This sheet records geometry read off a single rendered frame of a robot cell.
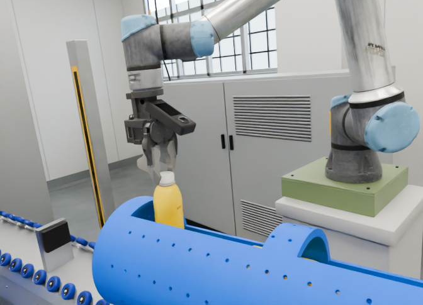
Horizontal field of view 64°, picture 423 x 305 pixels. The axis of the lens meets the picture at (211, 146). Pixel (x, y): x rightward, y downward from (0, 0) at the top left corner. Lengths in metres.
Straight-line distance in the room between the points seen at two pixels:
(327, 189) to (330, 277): 0.41
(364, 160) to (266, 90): 1.52
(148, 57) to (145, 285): 0.47
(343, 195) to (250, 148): 1.71
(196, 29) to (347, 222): 0.58
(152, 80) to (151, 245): 0.35
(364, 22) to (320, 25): 2.49
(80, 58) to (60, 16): 4.18
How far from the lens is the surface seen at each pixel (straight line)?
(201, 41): 0.73
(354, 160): 0.97
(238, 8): 0.87
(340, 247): 0.97
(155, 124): 0.74
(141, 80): 0.73
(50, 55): 5.49
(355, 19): 0.81
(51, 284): 1.17
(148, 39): 0.73
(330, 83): 2.17
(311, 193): 0.99
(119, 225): 0.83
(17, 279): 1.36
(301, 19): 3.39
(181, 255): 0.69
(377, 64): 0.82
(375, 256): 0.94
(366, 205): 0.93
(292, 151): 2.38
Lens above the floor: 1.54
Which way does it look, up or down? 13 degrees down
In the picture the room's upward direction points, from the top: 5 degrees counter-clockwise
